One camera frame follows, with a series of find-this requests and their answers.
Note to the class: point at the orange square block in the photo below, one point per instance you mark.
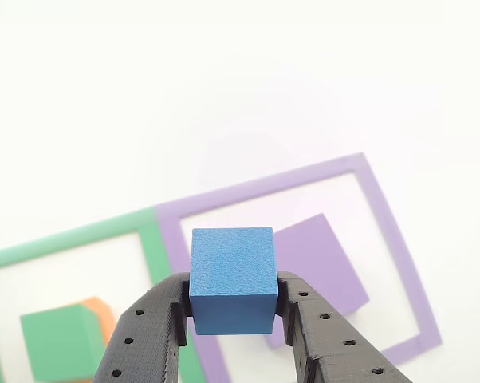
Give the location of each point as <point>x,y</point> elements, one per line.
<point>102,315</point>

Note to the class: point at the green cube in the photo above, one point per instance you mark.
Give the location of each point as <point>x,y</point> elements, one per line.
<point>60,343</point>

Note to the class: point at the purple square block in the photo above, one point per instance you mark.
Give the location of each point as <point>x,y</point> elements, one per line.
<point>315,263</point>

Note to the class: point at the small blue cube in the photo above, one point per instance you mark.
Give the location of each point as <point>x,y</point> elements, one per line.
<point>232,263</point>

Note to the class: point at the green tape square frame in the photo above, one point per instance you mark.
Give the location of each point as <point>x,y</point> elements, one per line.
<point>152,247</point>

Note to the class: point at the purple tape square frame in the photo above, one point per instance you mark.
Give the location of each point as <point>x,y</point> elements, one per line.
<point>383,223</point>

